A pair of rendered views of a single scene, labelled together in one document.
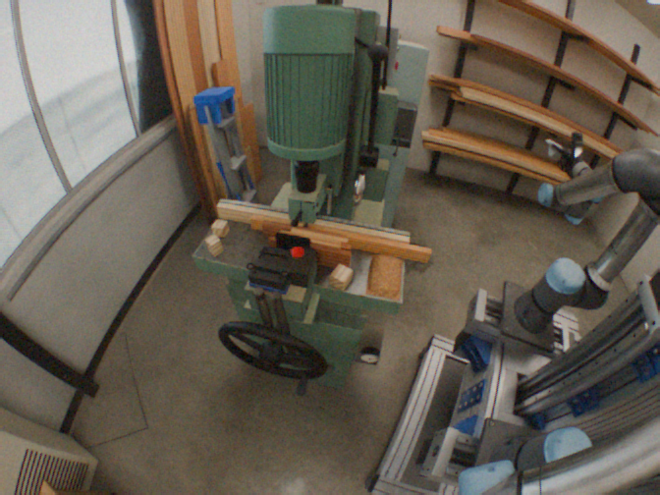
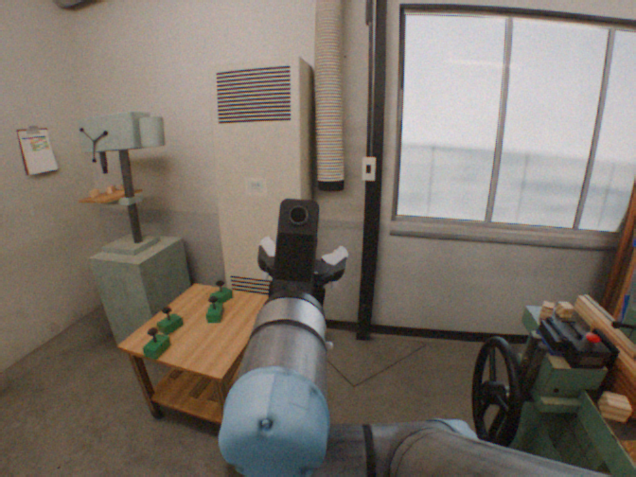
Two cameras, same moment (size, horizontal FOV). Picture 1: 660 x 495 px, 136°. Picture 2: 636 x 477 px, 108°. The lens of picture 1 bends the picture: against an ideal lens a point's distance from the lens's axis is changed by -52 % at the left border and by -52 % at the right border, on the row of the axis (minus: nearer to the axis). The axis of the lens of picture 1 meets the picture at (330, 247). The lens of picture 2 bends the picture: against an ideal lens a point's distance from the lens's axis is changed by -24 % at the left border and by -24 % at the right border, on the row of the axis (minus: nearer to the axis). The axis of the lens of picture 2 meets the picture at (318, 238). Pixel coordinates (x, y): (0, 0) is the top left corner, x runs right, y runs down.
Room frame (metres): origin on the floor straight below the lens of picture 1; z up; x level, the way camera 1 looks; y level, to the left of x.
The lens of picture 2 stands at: (-0.17, -0.39, 1.41)
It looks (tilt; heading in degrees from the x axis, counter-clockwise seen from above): 20 degrees down; 93
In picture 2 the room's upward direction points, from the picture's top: straight up
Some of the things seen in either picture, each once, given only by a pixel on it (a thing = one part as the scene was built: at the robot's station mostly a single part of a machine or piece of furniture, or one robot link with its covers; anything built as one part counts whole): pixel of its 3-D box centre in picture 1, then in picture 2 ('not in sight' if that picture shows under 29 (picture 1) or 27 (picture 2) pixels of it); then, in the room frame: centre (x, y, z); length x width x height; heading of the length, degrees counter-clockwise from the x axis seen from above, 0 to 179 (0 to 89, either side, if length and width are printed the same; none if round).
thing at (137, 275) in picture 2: not in sight; (138, 235); (-1.48, 1.30, 0.79); 0.62 x 0.48 x 1.58; 173
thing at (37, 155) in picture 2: not in sight; (38, 149); (-2.27, 1.33, 1.42); 0.23 x 0.06 x 0.34; 81
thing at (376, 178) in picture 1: (372, 179); not in sight; (0.74, -0.12, 1.02); 0.09 x 0.07 x 0.12; 80
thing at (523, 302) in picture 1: (538, 305); not in sight; (0.39, -0.68, 0.87); 0.15 x 0.15 x 0.10
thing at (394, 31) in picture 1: (386, 51); not in sight; (0.88, -0.12, 1.40); 0.10 x 0.06 x 0.16; 170
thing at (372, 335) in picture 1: (369, 344); not in sight; (0.40, -0.16, 0.58); 0.12 x 0.08 x 0.08; 170
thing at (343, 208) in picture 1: (332, 119); not in sight; (0.87, 0.02, 1.16); 0.22 x 0.22 x 0.72; 80
